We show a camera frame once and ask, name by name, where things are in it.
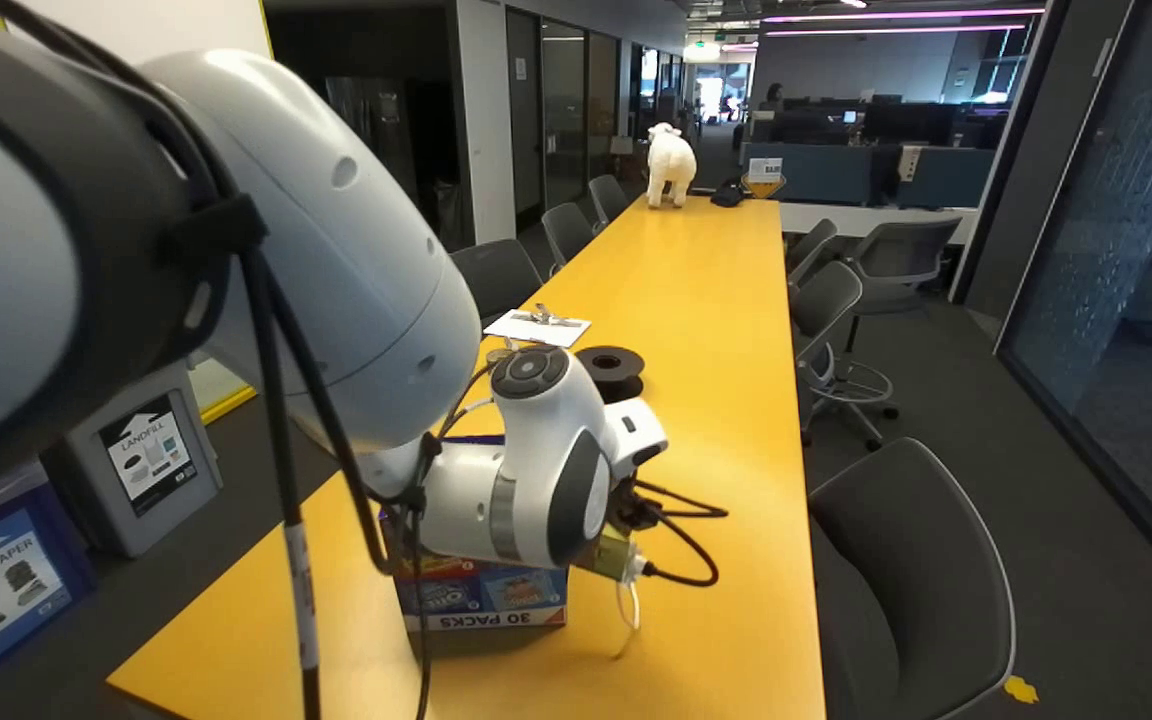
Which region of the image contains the white string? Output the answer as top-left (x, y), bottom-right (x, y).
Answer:
top-left (614, 572), bottom-right (650, 635)

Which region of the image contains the blue cardboard box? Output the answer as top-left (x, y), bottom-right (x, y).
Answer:
top-left (392, 550), bottom-right (574, 656)

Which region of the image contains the grey box with label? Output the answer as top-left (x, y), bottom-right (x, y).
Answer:
top-left (49, 362), bottom-right (223, 559)

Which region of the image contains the black tape roll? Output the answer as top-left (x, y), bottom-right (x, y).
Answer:
top-left (574, 340), bottom-right (653, 402)

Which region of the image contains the white paper sheet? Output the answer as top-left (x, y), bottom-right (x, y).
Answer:
top-left (483, 307), bottom-right (597, 352)

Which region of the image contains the grey office chair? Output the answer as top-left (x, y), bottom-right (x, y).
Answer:
top-left (542, 200), bottom-right (597, 267)
top-left (452, 235), bottom-right (550, 322)
top-left (784, 214), bottom-right (841, 287)
top-left (585, 172), bottom-right (631, 226)
top-left (790, 255), bottom-right (905, 453)
top-left (852, 214), bottom-right (965, 299)
top-left (807, 436), bottom-right (1023, 720)

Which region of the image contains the dark grey sofa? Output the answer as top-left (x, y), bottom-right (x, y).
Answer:
top-left (744, 131), bottom-right (1010, 213)

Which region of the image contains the white side table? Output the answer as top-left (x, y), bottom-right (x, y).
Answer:
top-left (781, 197), bottom-right (985, 252)

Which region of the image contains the yellowish wrist camera box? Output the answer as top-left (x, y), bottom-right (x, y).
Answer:
top-left (574, 524), bottom-right (653, 590)

